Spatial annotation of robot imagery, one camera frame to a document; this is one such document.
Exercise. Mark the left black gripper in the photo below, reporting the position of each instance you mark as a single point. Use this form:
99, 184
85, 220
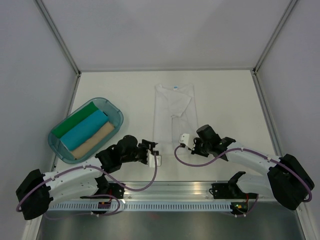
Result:
146, 145

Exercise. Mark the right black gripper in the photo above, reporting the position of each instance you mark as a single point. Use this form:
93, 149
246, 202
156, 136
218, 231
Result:
196, 140

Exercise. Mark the white t shirt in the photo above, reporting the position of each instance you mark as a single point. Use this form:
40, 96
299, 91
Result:
174, 112

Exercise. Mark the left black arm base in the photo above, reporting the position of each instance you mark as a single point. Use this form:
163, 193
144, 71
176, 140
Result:
104, 192

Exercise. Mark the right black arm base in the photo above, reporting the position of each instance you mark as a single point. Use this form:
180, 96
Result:
228, 191

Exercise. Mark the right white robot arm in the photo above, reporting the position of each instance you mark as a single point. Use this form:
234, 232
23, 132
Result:
280, 177

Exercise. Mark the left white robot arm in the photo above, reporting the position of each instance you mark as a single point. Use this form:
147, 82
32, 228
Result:
90, 179

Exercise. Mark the teal translucent plastic bin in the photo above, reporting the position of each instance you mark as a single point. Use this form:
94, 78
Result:
115, 117

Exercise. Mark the rolled beige t shirt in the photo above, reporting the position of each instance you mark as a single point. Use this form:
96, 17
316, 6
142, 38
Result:
90, 143

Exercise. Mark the rolled blue t shirt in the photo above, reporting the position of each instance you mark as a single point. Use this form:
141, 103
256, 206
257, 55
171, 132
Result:
84, 130

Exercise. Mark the rolled green t shirt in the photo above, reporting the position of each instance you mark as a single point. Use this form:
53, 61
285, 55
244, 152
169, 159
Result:
75, 118

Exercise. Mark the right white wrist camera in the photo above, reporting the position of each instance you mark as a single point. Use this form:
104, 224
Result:
187, 140

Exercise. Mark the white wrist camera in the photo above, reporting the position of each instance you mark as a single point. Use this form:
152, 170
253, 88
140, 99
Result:
187, 140
154, 159

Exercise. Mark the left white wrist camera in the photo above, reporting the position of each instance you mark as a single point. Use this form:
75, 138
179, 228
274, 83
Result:
154, 159

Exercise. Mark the aluminium mounting rail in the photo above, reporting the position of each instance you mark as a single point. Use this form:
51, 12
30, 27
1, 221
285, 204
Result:
158, 191

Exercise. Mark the white slotted cable duct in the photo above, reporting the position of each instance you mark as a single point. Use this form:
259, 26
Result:
144, 206

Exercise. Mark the right aluminium frame post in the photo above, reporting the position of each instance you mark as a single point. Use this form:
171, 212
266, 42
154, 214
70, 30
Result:
281, 23

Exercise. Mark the aluminium frame post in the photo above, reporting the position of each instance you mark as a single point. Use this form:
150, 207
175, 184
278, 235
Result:
281, 23
58, 37

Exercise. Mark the left aluminium frame post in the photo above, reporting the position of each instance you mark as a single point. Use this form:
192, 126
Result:
58, 37

